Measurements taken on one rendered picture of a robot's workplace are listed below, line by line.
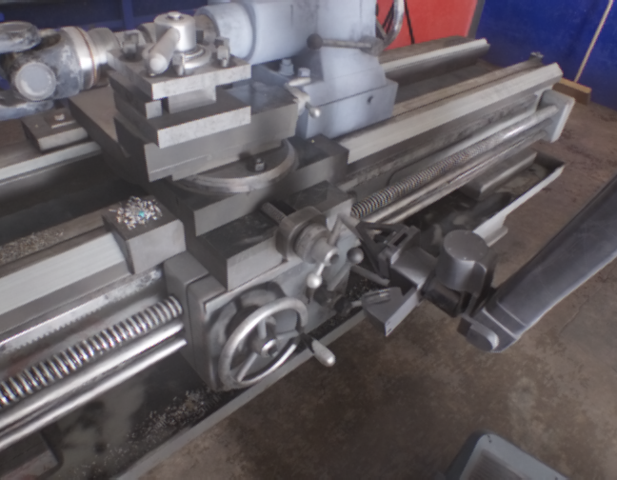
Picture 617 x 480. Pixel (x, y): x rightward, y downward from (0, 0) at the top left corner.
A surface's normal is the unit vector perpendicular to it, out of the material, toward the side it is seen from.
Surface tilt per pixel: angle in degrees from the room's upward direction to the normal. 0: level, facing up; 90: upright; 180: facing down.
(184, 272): 0
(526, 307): 91
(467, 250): 9
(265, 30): 86
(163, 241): 90
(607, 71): 90
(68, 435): 0
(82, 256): 36
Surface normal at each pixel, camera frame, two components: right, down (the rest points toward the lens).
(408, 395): 0.08, -0.76
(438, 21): -0.46, 0.54
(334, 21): 0.67, 0.31
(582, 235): -0.71, 0.51
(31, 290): 0.46, -0.32
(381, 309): -0.19, -0.57
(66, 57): 0.87, 0.37
